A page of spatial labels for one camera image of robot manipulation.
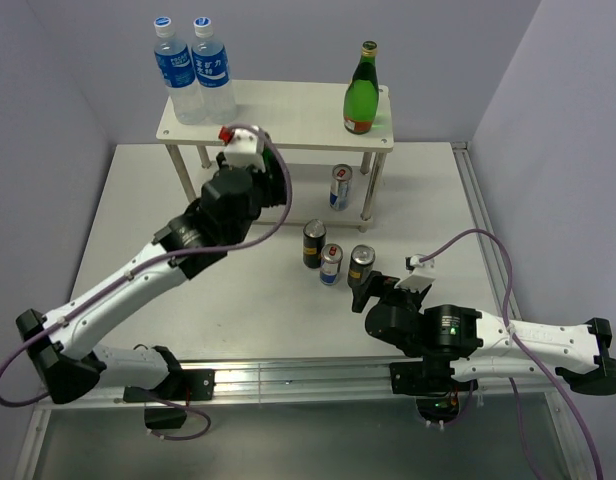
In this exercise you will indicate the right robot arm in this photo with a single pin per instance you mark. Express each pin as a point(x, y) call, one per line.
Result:
point(448, 347)

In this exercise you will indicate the silver blue energy can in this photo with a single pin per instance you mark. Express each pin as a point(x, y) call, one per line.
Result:
point(331, 259)
point(341, 179)

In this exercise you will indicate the black yellow can right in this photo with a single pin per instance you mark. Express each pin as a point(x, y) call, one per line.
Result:
point(361, 263)

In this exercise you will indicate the white two-tier shelf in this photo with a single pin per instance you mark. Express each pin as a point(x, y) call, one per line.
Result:
point(305, 122)

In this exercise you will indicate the short green Perrier bottle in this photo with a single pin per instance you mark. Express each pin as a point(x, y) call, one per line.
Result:
point(270, 161)

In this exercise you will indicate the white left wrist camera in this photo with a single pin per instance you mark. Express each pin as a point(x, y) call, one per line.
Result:
point(242, 148)

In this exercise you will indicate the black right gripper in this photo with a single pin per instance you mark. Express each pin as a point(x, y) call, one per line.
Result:
point(382, 285)

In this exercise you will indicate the tall green Perrier bottle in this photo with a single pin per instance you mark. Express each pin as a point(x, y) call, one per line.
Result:
point(362, 95)

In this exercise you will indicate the right clear water bottle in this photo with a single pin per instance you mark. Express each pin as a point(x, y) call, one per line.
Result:
point(212, 70)

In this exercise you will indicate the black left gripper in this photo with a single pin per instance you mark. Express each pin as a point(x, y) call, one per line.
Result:
point(275, 190)

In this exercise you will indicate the black yellow can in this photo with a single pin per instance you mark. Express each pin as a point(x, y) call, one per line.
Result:
point(314, 239)
point(361, 263)

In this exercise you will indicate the black yellow can rear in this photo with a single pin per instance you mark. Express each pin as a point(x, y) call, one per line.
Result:
point(314, 239)

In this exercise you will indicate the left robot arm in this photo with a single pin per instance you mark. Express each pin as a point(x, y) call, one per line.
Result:
point(64, 344)

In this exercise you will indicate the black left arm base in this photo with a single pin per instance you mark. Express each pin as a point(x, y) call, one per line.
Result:
point(187, 386)

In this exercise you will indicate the clear water bottle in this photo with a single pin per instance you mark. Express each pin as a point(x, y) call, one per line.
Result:
point(175, 64)
point(212, 70)

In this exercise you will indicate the aluminium frame rail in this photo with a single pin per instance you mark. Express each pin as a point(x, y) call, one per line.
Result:
point(296, 381)

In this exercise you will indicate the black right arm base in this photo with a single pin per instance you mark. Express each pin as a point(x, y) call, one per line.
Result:
point(431, 382)

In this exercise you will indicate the left clear water bottle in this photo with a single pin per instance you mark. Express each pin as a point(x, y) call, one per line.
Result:
point(175, 64)

